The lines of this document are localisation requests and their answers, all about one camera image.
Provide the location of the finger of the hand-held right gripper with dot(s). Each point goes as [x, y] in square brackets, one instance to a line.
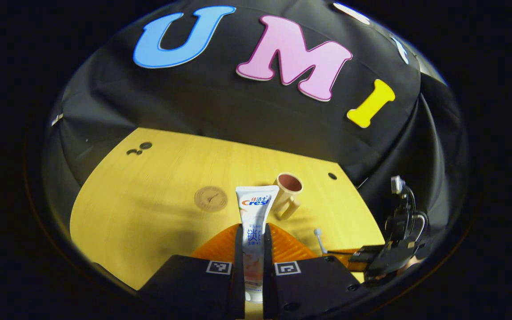
[365, 257]

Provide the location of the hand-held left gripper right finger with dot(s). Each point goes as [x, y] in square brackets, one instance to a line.
[268, 275]

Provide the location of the round brown coaster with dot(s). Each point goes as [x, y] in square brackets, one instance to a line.
[210, 198]

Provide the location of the black backdrop cloth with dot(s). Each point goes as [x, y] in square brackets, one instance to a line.
[238, 106]

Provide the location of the white toothbrush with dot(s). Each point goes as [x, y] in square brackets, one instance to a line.
[317, 232]

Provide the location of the beige cup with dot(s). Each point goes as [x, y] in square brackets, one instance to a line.
[284, 195]

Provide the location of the white toothpaste tube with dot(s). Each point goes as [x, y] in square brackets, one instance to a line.
[256, 213]

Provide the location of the silver clip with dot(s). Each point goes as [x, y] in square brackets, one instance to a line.
[57, 119]

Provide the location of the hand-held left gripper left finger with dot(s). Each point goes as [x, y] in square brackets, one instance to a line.
[239, 275]

